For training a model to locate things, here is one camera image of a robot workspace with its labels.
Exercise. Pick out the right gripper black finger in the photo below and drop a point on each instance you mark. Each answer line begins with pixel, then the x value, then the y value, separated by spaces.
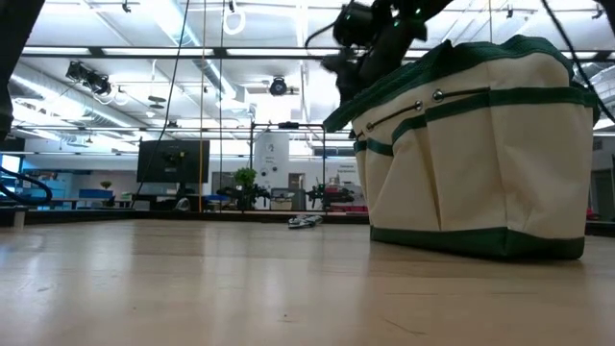
pixel 341 63
pixel 353 89

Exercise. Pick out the black pruning shears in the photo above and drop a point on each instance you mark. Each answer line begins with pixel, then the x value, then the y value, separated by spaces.
pixel 302 222

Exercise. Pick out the cream and green gardening bag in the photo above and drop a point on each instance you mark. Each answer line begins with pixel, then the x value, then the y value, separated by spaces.
pixel 480 168

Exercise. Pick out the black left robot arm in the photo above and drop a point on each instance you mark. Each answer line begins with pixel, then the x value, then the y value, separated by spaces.
pixel 14 48

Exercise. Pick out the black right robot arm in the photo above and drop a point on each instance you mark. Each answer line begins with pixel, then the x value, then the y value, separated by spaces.
pixel 432 7

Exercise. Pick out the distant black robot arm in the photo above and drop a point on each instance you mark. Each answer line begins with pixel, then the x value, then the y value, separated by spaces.
pixel 259 193
pixel 331 194

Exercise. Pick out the white pillar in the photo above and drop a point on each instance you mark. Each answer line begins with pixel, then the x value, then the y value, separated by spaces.
pixel 271 158

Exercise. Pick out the red bins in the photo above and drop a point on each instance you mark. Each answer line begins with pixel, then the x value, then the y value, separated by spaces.
pixel 351 209

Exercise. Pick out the small potted green plant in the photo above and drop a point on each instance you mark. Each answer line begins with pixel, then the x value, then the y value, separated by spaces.
pixel 245 177

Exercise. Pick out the black monitor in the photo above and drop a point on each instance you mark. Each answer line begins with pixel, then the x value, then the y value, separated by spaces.
pixel 173 161

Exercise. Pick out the black ceiling spotlight cluster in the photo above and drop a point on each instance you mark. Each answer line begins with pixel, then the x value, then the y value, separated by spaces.
pixel 89 77

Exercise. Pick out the blue storage box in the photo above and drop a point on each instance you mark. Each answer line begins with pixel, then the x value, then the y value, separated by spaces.
pixel 96 193

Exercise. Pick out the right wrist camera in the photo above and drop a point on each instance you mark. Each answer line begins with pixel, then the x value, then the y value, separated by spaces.
pixel 353 24

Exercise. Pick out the black ceiling camera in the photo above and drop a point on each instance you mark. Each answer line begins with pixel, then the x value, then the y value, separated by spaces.
pixel 278 87

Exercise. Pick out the distant black rig frame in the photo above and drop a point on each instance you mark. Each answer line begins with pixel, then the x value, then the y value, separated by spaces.
pixel 288 125

